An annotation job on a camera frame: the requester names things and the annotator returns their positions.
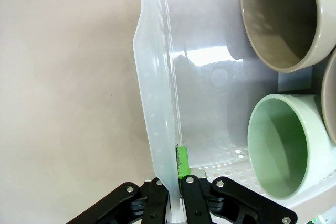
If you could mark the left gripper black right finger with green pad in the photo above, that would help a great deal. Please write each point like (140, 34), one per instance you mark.
(210, 203)

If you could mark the white perforated plastic basket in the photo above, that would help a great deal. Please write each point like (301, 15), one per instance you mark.
(204, 24)

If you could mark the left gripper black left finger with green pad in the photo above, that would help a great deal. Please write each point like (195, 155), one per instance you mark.
(136, 203)

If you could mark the beige ceramic cup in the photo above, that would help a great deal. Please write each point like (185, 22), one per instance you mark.
(330, 98)
(278, 11)

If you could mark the pale green ceramic cup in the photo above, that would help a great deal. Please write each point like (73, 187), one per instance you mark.
(270, 134)

